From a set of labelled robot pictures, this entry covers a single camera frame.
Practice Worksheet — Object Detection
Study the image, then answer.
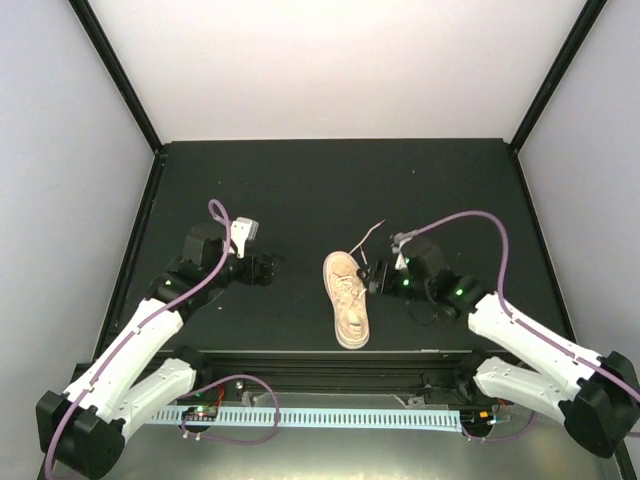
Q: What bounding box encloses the beige worn sneaker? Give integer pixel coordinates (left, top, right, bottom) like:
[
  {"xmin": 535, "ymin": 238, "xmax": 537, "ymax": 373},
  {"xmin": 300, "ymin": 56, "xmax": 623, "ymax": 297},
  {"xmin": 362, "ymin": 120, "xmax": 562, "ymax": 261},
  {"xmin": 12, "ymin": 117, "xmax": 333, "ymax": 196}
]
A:
[{"xmin": 323, "ymin": 251, "xmax": 370, "ymax": 350}]

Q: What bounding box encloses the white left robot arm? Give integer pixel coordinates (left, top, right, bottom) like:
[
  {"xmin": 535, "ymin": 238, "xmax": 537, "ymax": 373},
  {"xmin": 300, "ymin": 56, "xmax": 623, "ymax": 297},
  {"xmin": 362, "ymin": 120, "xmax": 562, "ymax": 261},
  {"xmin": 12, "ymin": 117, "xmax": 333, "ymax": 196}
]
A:
[{"xmin": 36, "ymin": 217, "xmax": 276, "ymax": 479}]

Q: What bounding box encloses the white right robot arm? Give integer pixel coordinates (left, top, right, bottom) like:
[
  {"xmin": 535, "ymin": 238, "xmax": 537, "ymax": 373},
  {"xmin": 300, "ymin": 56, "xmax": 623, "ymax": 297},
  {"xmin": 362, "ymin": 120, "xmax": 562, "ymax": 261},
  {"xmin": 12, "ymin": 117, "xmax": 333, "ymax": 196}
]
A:
[{"xmin": 358, "ymin": 237, "xmax": 639, "ymax": 458}]

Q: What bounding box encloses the small left circuit board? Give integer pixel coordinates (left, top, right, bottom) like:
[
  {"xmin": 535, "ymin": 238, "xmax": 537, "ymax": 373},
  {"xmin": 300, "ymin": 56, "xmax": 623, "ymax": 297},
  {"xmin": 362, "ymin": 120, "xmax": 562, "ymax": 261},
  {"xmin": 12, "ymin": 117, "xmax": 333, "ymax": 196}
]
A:
[{"xmin": 181, "ymin": 405, "xmax": 218, "ymax": 422}]

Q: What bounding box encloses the small circuit board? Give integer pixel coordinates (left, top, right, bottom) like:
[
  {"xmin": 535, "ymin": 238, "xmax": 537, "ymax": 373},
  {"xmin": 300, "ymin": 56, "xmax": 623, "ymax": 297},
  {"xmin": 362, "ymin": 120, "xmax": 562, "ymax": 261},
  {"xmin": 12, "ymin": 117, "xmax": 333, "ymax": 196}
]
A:
[
  {"xmin": 181, "ymin": 405, "xmax": 218, "ymax": 422},
  {"xmin": 474, "ymin": 409, "xmax": 512, "ymax": 425}
]

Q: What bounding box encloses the small right circuit board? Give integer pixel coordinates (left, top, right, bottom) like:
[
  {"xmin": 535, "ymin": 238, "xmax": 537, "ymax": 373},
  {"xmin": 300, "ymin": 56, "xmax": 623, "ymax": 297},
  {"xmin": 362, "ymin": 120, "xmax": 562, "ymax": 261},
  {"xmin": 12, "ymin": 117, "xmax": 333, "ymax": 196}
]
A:
[{"xmin": 474, "ymin": 409, "xmax": 512, "ymax": 425}]

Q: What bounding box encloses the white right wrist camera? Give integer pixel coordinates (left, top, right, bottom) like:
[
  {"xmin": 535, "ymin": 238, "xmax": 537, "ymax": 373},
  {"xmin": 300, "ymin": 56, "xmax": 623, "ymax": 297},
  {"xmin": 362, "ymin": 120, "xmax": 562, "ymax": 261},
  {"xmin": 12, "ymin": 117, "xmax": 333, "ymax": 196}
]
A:
[{"xmin": 391, "ymin": 231, "xmax": 416, "ymax": 271}]

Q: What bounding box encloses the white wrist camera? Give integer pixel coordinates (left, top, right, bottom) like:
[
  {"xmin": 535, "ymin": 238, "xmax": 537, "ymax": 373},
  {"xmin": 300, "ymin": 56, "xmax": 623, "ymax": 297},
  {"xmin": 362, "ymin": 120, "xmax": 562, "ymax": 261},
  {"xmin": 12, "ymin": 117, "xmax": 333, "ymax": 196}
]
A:
[
  {"xmin": 391, "ymin": 231, "xmax": 416, "ymax": 271},
  {"xmin": 231, "ymin": 217, "xmax": 259, "ymax": 259}
]

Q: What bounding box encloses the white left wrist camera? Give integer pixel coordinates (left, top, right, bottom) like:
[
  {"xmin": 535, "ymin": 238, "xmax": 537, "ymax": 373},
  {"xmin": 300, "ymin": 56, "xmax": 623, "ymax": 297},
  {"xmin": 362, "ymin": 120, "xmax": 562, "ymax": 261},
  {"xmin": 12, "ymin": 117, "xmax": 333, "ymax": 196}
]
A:
[{"xmin": 231, "ymin": 217, "xmax": 259, "ymax": 259}]

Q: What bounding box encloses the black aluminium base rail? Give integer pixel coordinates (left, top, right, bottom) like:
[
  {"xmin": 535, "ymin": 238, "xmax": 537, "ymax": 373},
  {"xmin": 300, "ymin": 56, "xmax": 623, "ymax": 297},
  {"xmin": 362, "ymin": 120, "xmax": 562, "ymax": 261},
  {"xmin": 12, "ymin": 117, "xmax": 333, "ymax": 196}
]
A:
[{"xmin": 201, "ymin": 350, "xmax": 471, "ymax": 394}]

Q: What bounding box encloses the black left floor frame rail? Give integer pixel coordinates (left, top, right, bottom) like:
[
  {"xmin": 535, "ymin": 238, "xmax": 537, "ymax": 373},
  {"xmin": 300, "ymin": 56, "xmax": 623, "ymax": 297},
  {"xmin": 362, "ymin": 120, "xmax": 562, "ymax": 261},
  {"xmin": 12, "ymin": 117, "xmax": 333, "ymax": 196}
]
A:
[{"xmin": 93, "ymin": 147, "xmax": 167, "ymax": 359}]

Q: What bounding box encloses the black floor frame rail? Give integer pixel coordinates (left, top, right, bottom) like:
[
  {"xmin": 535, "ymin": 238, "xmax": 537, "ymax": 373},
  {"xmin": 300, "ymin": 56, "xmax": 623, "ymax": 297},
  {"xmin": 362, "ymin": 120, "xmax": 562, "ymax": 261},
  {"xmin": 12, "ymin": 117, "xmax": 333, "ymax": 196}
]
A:
[
  {"xmin": 507, "ymin": 146, "xmax": 576, "ymax": 341},
  {"xmin": 93, "ymin": 147, "xmax": 167, "ymax": 359}
]

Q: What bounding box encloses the white slotted cable duct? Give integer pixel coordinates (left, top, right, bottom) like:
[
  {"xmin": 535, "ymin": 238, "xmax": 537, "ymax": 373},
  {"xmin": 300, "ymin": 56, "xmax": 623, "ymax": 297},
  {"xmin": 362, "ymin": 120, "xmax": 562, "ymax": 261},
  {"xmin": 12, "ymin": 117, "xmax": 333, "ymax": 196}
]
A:
[{"xmin": 148, "ymin": 405, "xmax": 462, "ymax": 433}]

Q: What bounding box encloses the black right floor frame rail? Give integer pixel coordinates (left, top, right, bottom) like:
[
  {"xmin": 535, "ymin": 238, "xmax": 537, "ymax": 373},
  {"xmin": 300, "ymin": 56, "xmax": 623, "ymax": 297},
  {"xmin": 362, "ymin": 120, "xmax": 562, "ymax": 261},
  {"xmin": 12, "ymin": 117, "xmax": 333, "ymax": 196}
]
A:
[{"xmin": 507, "ymin": 146, "xmax": 576, "ymax": 341}]

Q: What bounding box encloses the black left corner frame post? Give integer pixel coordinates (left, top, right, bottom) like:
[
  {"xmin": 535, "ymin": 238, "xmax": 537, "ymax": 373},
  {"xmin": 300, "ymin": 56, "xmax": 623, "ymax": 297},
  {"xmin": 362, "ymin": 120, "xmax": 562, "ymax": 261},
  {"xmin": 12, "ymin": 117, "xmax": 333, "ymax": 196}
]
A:
[{"xmin": 68, "ymin": 0, "xmax": 163, "ymax": 154}]

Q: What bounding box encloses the black corner frame post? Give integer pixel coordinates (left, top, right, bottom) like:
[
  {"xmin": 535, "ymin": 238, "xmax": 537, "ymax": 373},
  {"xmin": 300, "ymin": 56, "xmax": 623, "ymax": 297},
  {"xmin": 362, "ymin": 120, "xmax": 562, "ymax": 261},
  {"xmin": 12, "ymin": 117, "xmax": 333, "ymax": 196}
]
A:
[
  {"xmin": 509, "ymin": 0, "xmax": 608, "ymax": 154},
  {"xmin": 68, "ymin": 0, "xmax": 163, "ymax": 154}
]

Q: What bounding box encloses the black right corner frame post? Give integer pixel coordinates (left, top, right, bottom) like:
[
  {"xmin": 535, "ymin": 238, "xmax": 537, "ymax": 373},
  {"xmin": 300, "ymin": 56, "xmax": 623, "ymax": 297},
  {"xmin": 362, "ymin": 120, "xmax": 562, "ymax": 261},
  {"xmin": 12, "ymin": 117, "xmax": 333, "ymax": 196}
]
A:
[{"xmin": 509, "ymin": 0, "xmax": 608, "ymax": 154}]

